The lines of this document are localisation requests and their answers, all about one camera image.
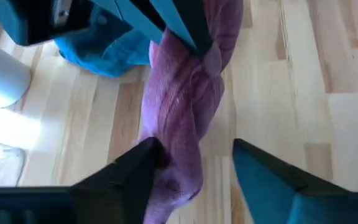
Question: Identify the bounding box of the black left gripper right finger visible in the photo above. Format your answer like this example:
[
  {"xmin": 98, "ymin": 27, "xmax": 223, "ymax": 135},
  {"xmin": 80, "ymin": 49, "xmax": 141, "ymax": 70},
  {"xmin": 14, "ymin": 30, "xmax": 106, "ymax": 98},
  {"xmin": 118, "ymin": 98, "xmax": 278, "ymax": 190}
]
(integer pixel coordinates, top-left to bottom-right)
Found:
[{"xmin": 232, "ymin": 138, "xmax": 354, "ymax": 224}]

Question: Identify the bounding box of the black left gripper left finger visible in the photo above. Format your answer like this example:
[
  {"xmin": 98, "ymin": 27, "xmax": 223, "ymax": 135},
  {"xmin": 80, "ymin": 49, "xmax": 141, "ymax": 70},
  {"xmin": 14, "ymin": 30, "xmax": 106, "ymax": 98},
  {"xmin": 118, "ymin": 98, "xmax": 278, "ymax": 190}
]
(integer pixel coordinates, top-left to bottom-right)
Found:
[{"xmin": 70, "ymin": 136, "xmax": 170, "ymax": 224}]

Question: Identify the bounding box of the magenta cloth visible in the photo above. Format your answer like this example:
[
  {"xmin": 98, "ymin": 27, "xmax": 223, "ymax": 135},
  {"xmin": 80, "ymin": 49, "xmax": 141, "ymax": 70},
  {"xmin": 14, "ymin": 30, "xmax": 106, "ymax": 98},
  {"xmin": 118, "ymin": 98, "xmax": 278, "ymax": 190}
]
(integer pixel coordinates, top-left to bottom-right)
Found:
[{"xmin": 137, "ymin": 0, "xmax": 245, "ymax": 224}]

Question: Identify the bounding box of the snake plant in white pot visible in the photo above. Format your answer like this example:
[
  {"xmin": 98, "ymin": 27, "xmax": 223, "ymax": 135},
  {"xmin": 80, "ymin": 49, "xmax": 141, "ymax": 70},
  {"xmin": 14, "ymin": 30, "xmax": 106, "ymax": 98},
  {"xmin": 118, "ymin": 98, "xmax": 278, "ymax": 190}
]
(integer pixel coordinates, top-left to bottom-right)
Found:
[{"xmin": 0, "ymin": 37, "xmax": 32, "ymax": 109}]

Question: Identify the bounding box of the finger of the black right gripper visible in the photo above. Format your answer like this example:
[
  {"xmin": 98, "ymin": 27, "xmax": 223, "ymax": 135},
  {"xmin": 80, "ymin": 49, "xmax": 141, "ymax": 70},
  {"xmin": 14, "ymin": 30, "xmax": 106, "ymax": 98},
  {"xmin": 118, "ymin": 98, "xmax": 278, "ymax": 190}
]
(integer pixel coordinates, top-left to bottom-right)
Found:
[
  {"xmin": 150, "ymin": 0, "xmax": 214, "ymax": 57},
  {"xmin": 90, "ymin": 0, "xmax": 167, "ymax": 44}
]

